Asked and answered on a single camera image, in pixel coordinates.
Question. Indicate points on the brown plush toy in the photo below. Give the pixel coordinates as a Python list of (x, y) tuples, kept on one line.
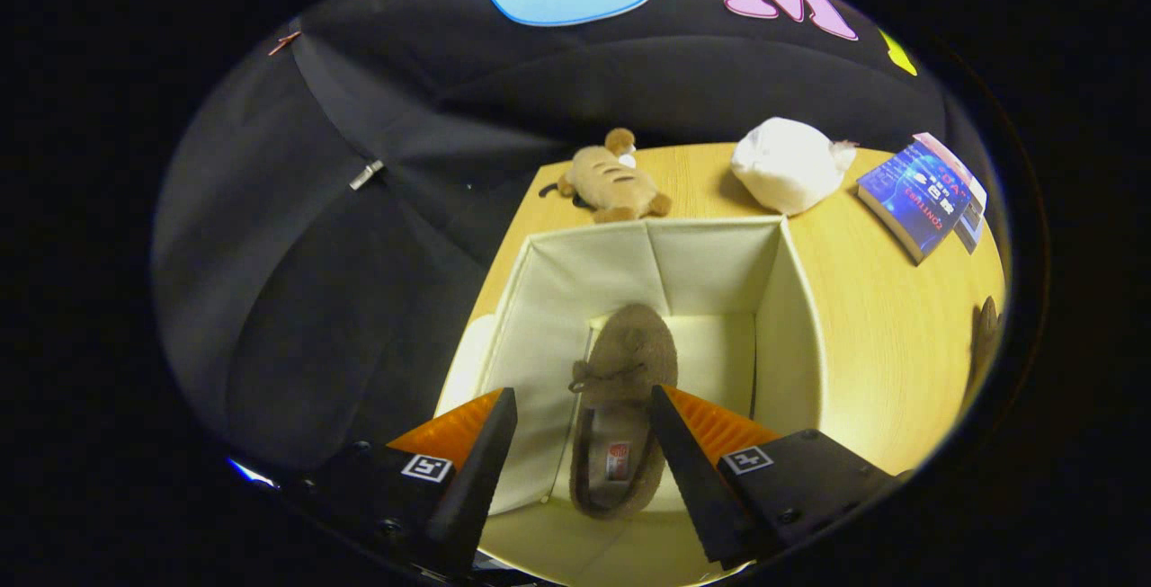
[(611, 187)]

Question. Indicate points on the pink clip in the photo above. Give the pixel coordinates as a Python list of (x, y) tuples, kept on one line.
[(284, 41)]

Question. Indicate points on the black backdrop cloth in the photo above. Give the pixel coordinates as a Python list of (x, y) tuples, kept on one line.
[(315, 299)]

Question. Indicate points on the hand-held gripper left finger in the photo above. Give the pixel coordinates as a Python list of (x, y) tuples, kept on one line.
[(472, 488)]

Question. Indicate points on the cream fabric storage box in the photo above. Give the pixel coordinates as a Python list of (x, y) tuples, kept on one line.
[(710, 272)]

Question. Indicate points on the pale blue book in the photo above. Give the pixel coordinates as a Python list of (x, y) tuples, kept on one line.
[(971, 227)]

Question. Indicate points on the white plush bundle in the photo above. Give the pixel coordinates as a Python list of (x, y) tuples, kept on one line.
[(787, 164)]

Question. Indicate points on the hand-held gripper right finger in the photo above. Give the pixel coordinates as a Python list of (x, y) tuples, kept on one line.
[(701, 488)]

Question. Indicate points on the white clip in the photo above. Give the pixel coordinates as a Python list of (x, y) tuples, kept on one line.
[(366, 174)]

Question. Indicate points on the brown fuzzy shoe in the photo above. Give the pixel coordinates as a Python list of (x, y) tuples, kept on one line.
[(987, 344), (620, 362)]

